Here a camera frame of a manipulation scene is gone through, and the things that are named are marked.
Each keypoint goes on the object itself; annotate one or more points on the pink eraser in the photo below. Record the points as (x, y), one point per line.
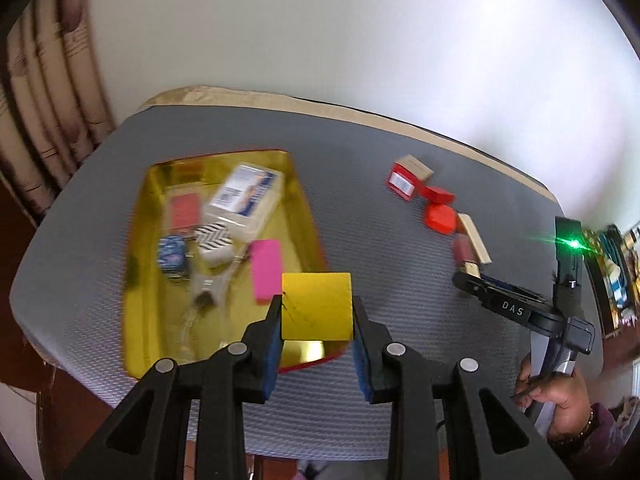
(267, 272)

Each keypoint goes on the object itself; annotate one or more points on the black white zigzag box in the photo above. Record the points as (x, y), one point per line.
(212, 242)

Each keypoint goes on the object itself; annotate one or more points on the person's right forearm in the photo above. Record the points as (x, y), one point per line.
(607, 435)

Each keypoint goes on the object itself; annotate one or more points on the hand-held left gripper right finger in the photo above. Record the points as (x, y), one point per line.
(361, 375)

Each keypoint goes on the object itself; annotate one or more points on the red eraser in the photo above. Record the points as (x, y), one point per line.
(184, 210)

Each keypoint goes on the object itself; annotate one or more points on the rounded red block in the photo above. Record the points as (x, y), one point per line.
(440, 217)

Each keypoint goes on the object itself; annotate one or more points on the silver metal clip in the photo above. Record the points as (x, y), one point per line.
(207, 287)

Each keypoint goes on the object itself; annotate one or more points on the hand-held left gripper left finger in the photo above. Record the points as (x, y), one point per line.
(272, 370)

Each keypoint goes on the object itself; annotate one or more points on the person's right hand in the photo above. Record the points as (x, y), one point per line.
(565, 395)

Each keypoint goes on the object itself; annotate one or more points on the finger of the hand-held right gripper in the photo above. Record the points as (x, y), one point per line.
(500, 302)
(505, 286)

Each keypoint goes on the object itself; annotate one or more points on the blue patterned small item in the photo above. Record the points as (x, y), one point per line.
(172, 255)

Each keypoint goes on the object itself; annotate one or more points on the beige gold bar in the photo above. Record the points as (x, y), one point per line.
(475, 240)

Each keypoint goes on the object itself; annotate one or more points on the red tin box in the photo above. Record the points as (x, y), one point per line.
(145, 240)

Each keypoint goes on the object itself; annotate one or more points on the cluttered wooden shelf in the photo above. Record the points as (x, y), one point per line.
(615, 270)

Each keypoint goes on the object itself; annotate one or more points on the brown red cardboard box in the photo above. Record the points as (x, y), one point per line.
(405, 180)

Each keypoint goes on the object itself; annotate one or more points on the clear plastic case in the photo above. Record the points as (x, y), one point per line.
(242, 195)

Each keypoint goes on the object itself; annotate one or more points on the maroon gold bar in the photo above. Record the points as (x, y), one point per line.
(464, 247)

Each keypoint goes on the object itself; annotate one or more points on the beige leaf print curtain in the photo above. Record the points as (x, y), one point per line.
(50, 110)

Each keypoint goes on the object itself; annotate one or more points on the yellow cube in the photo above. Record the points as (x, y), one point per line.
(317, 307)

